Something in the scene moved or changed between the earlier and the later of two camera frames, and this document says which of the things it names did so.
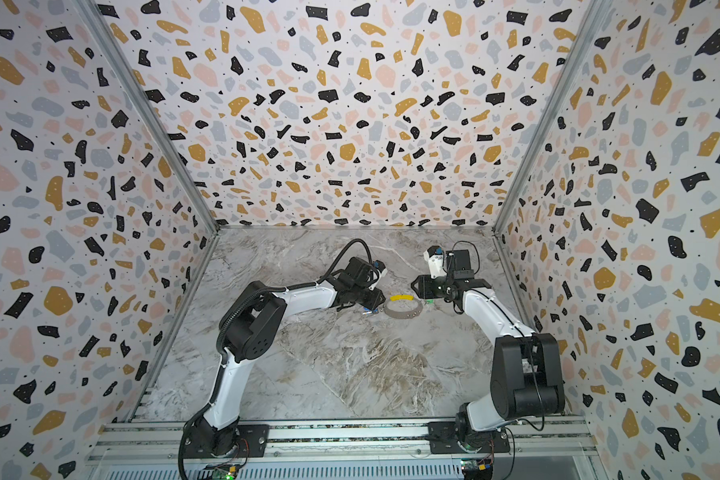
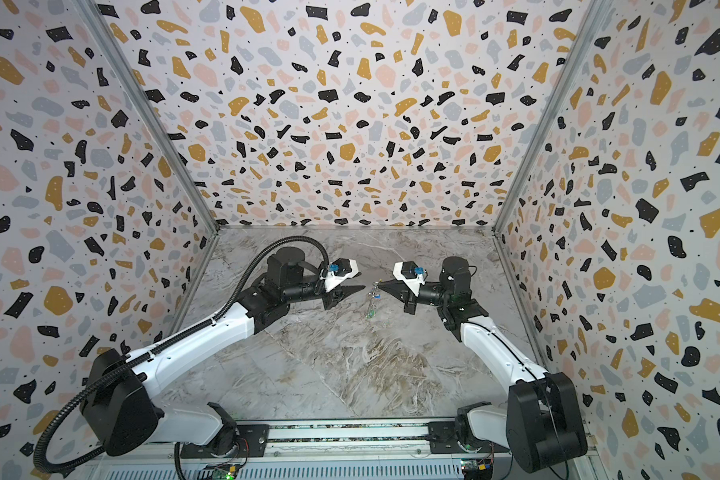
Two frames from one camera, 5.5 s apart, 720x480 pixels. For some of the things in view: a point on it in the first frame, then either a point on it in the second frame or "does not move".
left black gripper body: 366,296 → 313,292
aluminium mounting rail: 162,440 does not move
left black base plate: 252,441 does not move
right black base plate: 442,438 does not move
